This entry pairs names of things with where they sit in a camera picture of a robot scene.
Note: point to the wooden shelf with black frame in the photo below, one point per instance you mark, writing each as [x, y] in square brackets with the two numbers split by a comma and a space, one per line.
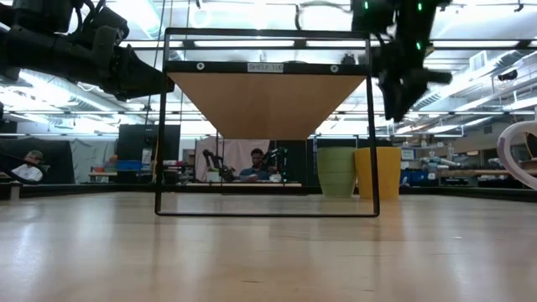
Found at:
[264, 105]

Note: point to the person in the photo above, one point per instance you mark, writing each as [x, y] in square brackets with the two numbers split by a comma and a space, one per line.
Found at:
[27, 170]
[256, 168]

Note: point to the blue storage bin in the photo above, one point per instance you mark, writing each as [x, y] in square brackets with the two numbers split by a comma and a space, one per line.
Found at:
[128, 165]

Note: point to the black background robot arm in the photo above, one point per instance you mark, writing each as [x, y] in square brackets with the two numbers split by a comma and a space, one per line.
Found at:
[216, 163]
[277, 161]

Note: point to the green ceramic mug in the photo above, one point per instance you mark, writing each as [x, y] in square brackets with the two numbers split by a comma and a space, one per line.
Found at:
[335, 172]

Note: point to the yellow mug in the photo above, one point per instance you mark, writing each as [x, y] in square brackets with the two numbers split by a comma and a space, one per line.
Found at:
[379, 172]

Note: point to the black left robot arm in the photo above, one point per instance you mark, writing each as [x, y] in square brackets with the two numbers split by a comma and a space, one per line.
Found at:
[42, 46]

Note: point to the smooth lilac mug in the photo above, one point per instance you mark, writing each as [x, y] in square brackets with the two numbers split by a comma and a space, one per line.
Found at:
[509, 163]

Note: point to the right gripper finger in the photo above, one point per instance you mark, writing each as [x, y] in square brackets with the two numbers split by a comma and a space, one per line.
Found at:
[409, 96]
[391, 102]

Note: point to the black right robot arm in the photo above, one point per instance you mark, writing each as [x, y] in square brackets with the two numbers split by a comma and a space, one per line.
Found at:
[403, 21]

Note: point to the pink curtain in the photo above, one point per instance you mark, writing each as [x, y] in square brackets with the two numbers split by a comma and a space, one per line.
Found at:
[237, 153]

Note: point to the black cabinet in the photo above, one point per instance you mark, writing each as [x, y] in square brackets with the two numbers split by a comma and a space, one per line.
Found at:
[134, 142]

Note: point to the black metal table frame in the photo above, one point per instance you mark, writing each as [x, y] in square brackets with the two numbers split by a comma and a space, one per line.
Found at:
[84, 191]

